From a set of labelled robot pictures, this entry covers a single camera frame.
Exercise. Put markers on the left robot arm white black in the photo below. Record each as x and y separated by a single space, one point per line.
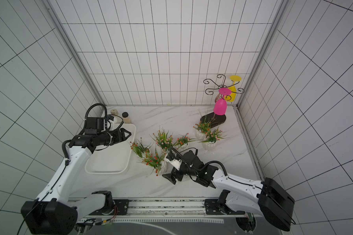
49 213

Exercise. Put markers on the potted gypsophila red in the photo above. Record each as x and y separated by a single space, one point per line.
139 148

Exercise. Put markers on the black-lid spice jar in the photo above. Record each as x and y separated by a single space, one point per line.
126 118

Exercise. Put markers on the white-lid spice jar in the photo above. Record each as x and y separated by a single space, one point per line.
114 112

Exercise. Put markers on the pink wine glass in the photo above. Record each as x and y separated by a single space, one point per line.
220 106

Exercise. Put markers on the potted gypsophila right back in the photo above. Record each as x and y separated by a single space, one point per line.
204 127

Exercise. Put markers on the yellow wine glass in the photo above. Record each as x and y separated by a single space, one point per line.
235 80

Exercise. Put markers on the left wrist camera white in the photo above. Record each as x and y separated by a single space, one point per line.
111 122

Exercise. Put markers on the black metal glass rack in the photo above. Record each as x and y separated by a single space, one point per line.
216 119

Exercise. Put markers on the potted gypsophila pink centre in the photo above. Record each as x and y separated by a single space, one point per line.
163 140

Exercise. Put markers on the potted gypsophila small centre-right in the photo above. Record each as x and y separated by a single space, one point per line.
183 141

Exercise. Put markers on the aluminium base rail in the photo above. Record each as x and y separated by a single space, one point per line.
159 208

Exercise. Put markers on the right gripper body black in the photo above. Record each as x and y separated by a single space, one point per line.
179 172

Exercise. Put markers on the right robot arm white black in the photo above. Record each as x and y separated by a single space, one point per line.
217 177

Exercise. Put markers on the potted gypsophila right front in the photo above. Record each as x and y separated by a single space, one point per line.
212 138

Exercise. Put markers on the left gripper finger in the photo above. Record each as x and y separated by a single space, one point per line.
125 134
115 141

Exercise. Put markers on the white storage tray box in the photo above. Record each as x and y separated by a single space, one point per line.
114 159

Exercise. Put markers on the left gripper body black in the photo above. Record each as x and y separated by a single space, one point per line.
109 137

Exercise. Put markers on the potted gypsophila red-orange front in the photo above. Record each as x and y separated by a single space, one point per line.
155 161

